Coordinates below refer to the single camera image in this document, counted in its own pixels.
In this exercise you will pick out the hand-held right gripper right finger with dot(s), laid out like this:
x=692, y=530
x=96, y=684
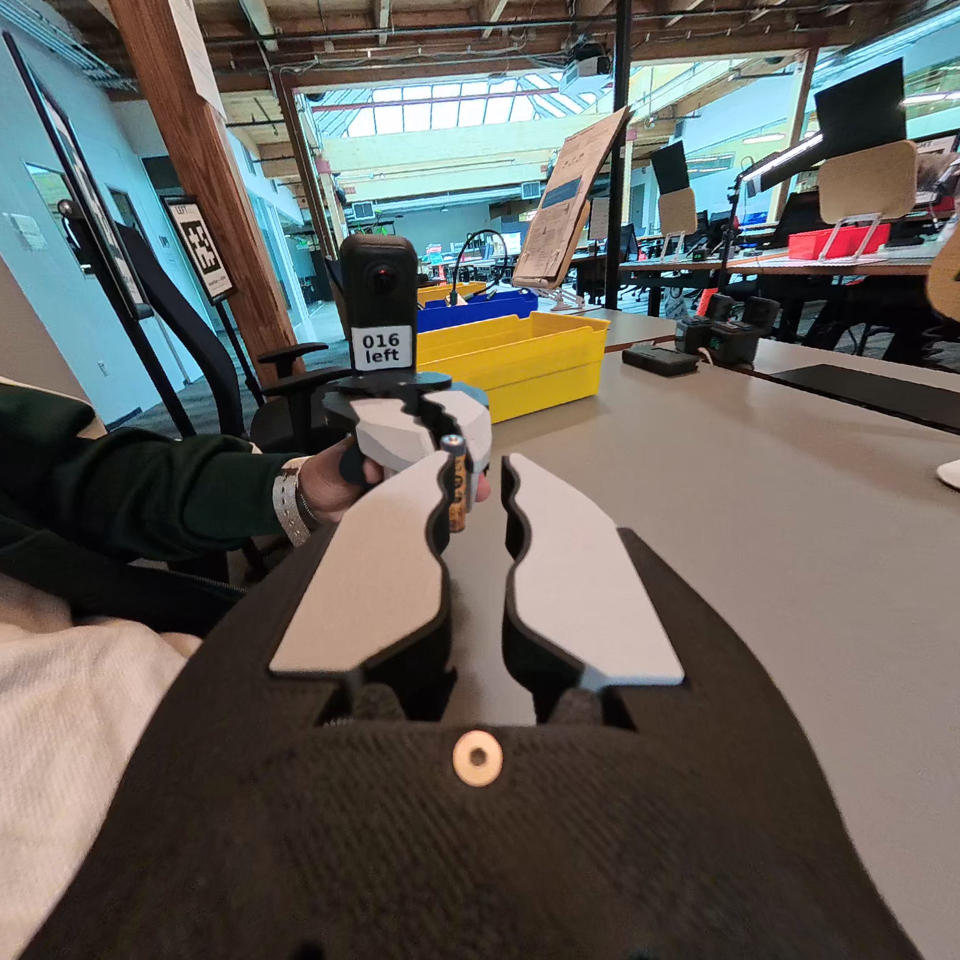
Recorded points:
x=592, y=600

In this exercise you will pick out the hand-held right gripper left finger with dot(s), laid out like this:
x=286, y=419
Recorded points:
x=360, y=592

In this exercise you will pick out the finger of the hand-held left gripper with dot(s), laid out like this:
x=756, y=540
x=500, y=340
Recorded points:
x=469, y=424
x=394, y=435

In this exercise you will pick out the gold and black battery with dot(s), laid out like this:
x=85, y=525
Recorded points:
x=455, y=487

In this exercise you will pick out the yellow plastic bin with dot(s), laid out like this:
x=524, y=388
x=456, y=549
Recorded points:
x=450, y=291
x=525, y=367

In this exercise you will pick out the person's left forearm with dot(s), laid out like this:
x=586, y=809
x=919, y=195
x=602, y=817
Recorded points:
x=150, y=480

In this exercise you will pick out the person's left hand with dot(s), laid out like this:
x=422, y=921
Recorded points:
x=330, y=487

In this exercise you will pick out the blue plastic bin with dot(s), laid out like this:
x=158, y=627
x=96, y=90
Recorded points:
x=487, y=309

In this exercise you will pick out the black office chair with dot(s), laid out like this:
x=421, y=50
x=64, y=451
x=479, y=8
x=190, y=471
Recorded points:
x=202, y=352

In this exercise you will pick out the small tag sign on stand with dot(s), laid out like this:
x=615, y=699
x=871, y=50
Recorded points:
x=199, y=247

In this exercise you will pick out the flat black box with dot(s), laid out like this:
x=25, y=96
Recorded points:
x=660, y=360

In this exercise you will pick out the brown board on stand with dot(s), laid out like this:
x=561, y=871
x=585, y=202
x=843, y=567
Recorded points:
x=570, y=202

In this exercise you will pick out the person's green jacket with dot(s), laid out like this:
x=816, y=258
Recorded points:
x=112, y=585

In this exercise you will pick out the black battery charger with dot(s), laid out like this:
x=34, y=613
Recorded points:
x=727, y=337

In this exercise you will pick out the black metal pole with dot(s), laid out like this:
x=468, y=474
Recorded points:
x=619, y=150

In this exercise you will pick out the white notice sheet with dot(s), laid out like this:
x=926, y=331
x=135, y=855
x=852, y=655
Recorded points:
x=199, y=52

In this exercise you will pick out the ceiling projector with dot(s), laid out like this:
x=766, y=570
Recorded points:
x=585, y=71

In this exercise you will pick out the person's white shirt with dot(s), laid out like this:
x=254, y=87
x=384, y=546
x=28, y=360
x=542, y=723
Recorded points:
x=67, y=750

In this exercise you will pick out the black desk mat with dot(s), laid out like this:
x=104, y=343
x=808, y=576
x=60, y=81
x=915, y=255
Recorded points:
x=877, y=397

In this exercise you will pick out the wooden office desk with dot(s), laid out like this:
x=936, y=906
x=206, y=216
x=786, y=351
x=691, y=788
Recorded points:
x=787, y=264

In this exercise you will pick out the red plastic bin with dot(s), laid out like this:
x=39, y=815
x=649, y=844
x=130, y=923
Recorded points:
x=832, y=241

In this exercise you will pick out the black light bar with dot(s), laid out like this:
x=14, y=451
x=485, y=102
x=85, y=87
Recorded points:
x=784, y=161

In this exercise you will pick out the silver stand with tan board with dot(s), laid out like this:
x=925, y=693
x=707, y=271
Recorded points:
x=946, y=277

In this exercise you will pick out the wooden post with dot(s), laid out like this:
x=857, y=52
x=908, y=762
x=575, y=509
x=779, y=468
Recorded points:
x=202, y=187

